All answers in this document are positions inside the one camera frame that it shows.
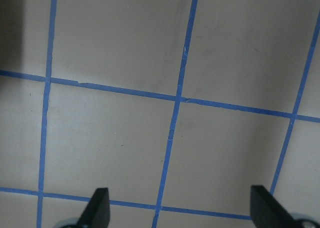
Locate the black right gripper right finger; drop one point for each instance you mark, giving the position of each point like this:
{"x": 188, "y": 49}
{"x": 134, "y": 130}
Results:
{"x": 267, "y": 212}

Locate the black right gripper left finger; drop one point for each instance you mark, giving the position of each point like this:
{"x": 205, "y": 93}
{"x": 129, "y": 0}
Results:
{"x": 97, "y": 212}

